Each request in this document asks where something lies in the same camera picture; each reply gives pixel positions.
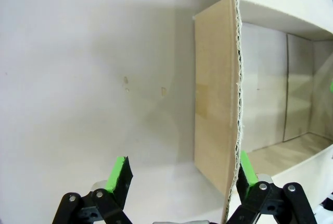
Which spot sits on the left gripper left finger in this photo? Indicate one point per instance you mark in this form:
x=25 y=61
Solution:
x=114 y=174

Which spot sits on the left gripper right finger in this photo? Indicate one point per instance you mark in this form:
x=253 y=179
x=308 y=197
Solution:
x=248 y=172

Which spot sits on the brown cardboard shipping box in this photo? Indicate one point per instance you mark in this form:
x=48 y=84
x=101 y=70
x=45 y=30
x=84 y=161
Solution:
x=213 y=91

